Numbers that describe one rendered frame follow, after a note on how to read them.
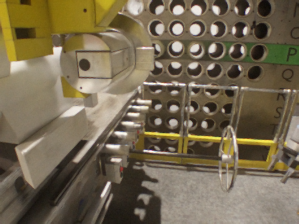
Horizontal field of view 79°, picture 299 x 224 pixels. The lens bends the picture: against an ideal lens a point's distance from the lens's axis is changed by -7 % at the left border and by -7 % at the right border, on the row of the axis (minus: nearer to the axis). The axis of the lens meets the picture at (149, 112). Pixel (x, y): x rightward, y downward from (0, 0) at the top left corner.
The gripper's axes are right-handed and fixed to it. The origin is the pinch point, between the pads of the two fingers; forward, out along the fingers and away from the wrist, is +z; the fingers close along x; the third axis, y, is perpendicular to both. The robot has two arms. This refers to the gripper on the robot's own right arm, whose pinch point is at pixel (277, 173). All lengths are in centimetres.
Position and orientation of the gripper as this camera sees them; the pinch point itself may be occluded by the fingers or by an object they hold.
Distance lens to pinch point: 140.8
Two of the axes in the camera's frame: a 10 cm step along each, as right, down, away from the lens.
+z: -4.0, 8.9, 2.4
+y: 9.2, 3.8, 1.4
